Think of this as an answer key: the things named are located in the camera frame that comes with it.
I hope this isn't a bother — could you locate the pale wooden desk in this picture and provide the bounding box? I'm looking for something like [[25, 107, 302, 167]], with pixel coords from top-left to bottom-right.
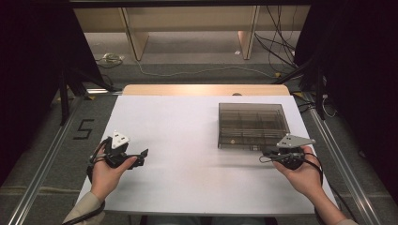
[[73, 6, 311, 61]]

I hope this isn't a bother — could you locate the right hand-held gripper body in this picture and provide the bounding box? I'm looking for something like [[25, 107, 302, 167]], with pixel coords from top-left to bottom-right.
[[273, 133, 316, 172]]

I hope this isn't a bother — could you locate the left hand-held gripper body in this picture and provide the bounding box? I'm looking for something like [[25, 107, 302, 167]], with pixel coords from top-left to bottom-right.
[[104, 130, 143, 170]]

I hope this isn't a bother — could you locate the person's left hand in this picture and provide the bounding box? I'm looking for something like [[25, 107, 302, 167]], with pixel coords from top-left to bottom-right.
[[89, 143, 139, 202]]

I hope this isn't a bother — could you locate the coiled pale cable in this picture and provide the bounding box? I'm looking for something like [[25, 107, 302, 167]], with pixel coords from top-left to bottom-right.
[[95, 52, 126, 69]]

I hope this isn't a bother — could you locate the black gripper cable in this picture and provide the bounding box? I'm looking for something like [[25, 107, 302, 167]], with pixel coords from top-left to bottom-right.
[[62, 139, 111, 225], [258, 151, 360, 225]]

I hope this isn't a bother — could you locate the light wooden table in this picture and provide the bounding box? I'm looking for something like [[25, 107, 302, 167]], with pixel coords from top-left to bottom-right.
[[121, 83, 291, 97]]

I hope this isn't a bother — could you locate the white board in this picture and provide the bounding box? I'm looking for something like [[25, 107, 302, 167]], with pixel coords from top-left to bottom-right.
[[76, 95, 339, 217]]

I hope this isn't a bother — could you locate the person's right hand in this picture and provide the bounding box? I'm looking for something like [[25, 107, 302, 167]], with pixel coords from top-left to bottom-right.
[[272, 145, 326, 203]]

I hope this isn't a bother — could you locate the bundle of black cables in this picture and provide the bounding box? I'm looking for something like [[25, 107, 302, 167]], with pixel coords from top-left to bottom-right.
[[253, 5, 301, 70]]

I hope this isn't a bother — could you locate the black frame bar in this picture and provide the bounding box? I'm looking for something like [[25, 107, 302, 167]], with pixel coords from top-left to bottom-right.
[[31, 0, 314, 8]]

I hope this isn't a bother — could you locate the aluminium rail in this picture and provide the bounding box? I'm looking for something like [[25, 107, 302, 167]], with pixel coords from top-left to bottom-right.
[[8, 95, 85, 225], [308, 106, 381, 225]]

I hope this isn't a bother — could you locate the smoky clear drawer box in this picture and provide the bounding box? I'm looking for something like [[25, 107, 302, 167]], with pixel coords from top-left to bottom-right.
[[217, 102, 291, 150]]

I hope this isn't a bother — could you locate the black stand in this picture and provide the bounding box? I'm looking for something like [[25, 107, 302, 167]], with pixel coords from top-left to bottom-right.
[[57, 67, 123, 127], [273, 46, 329, 121]]

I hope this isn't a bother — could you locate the black curtain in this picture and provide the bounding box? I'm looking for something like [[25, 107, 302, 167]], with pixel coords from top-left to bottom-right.
[[0, 0, 106, 188], [294, 0, 398, 196]]

